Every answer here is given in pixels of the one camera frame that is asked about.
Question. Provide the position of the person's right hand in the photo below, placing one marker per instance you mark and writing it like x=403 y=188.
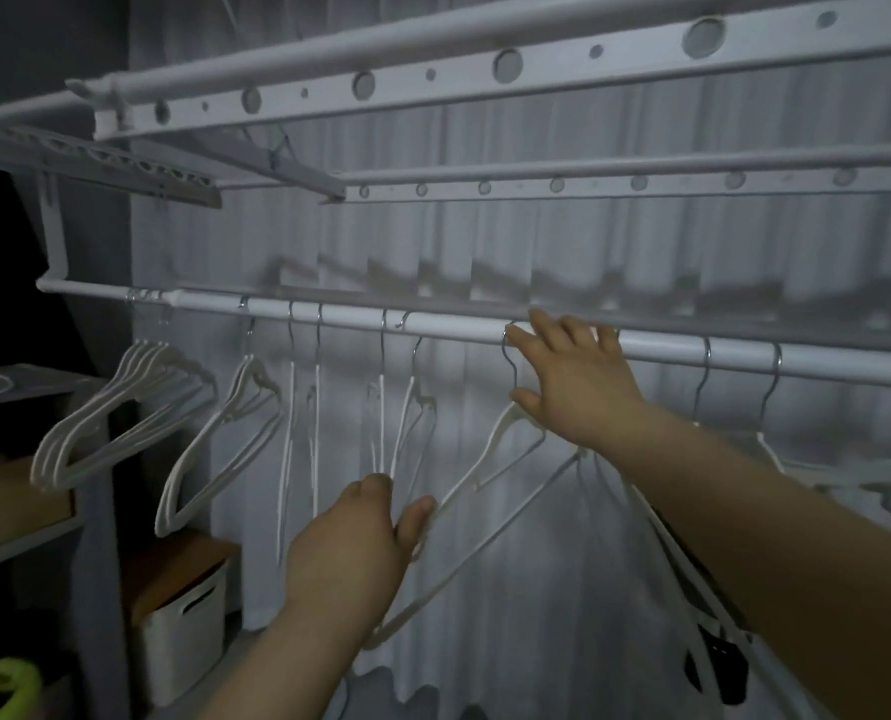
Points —
x=588 y=386

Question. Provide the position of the person's left hand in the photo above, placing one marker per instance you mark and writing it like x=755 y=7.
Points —
x=344 y=551

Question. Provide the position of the person's right middle finger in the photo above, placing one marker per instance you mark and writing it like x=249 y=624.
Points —
x=547 y=324

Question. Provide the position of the person's right little finger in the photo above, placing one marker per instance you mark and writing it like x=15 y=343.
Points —
x=609 y=337

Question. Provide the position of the person's left thumb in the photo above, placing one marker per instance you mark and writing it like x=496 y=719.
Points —
x=415 y=524

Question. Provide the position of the person's right thumb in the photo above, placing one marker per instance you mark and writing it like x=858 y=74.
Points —
x=528 y=403

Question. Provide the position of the person's left forearm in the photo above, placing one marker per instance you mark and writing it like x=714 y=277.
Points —
x=295 y=659

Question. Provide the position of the person's right forearm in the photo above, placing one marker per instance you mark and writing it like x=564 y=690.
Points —
x=775 y=562

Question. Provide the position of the white curtain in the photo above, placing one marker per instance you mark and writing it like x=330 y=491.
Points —
x=565 y=243

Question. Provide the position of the white perforated rack bar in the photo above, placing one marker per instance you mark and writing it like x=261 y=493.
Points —
x=678 y=185
x=430 y=93

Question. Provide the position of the white round rack rod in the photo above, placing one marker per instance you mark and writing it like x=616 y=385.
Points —
x=385 y=46
x=640 y=166

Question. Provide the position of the white bin with wooden lid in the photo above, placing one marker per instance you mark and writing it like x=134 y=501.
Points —
x=182 y=629

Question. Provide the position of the grey folding rack brace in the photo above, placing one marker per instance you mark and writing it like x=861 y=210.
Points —
x=280 y=168

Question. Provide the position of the grey shelf unit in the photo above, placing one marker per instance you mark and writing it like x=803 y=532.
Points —
x=101 y=532

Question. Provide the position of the black clip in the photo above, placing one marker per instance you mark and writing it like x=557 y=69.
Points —
x=719 y=663

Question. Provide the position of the row of white hangers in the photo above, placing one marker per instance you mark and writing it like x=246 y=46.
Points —
x=83 y=427

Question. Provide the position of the cardboard box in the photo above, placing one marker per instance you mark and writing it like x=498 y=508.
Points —
x=10 y=506

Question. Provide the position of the white clothes rail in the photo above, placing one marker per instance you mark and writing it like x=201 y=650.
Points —
x=445 y=327

